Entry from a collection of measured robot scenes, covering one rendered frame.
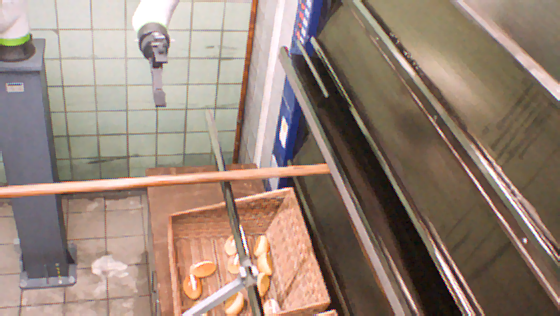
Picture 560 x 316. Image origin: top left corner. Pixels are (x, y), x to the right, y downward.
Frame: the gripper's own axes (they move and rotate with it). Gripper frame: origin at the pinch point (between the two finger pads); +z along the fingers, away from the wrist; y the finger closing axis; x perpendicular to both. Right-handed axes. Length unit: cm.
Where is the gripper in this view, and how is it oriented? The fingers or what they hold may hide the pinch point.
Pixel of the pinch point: (161, 82)
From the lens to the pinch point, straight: 158.5
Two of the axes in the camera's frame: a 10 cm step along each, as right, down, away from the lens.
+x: -9.5, 0.5, -2.9
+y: -1.5, 7.7, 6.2
